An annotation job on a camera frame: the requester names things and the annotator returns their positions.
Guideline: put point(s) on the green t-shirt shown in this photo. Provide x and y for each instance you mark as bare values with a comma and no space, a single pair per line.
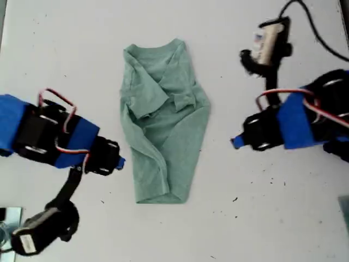
166,131

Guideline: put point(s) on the shiny metal plate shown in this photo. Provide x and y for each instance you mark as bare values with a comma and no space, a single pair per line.
12,218

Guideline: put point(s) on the gripper's black camera stalk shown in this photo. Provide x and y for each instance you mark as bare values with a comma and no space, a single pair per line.
68,185
272,82

